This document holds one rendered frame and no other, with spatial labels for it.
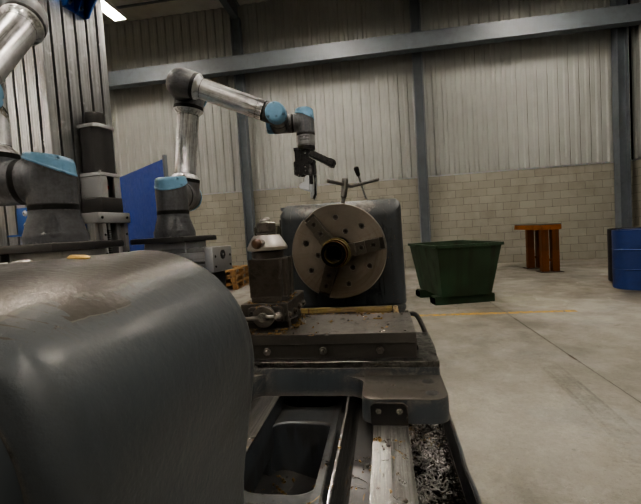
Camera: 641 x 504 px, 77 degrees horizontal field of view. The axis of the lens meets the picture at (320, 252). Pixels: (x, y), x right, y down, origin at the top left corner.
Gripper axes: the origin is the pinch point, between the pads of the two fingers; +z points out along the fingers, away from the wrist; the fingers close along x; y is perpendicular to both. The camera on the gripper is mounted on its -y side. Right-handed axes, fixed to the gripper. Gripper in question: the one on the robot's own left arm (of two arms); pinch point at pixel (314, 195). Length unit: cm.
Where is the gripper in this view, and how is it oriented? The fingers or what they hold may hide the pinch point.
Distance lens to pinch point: 166.5
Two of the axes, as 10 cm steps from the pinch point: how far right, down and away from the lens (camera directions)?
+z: 0.6, 10.0, 0.5
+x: -1.5, 0.6, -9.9
